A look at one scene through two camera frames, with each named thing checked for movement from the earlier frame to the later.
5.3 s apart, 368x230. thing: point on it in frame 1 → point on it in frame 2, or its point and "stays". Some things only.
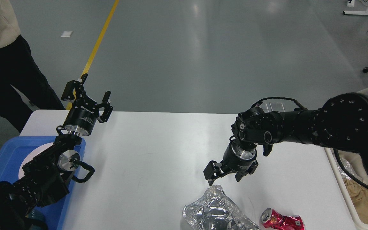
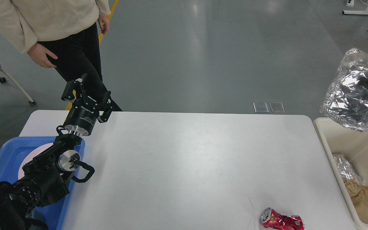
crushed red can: (270, 218) stays
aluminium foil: (215, 210) → (355, 95)
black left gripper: (84, 112) stays
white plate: (30, 155) stays
